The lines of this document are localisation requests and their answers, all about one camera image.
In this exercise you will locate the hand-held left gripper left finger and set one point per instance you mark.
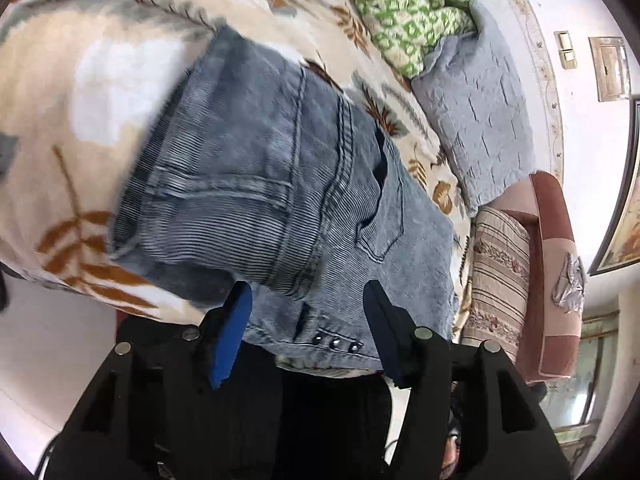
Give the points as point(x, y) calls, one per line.
point(231, 340)

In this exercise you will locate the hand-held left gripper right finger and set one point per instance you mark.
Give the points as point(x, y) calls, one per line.
point(382, 330)

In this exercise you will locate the grey-blue denim pants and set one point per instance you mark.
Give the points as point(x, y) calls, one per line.
point(260, 185)

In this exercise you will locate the person's black trousers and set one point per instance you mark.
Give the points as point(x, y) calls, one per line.
point(325, 425)

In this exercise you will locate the striped beige pillow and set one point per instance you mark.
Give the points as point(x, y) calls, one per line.
point(500, 270)

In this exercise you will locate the silver headboard ornament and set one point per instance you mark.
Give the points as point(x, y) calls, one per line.
point(570, 280)

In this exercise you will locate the glass door cabinet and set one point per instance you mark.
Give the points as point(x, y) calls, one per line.
point(575, 390)

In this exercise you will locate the brown padded headboard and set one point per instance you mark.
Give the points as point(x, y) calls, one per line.
point(555, 210)

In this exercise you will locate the grey quilted pillow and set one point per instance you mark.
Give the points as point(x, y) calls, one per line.
point(475, 110)

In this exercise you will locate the green patterned blanket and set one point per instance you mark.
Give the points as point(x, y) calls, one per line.
point(400, 15)

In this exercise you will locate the beige leaf-print blanket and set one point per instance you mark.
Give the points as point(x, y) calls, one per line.
point(100, 35)

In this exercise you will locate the dark-framed wall picture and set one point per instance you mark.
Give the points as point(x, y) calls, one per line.
point(625, 220)

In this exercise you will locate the beige wall switch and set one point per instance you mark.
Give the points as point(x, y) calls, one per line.
point(566, 50)

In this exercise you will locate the beige wall panel box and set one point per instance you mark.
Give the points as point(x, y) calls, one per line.
point(610, 67)

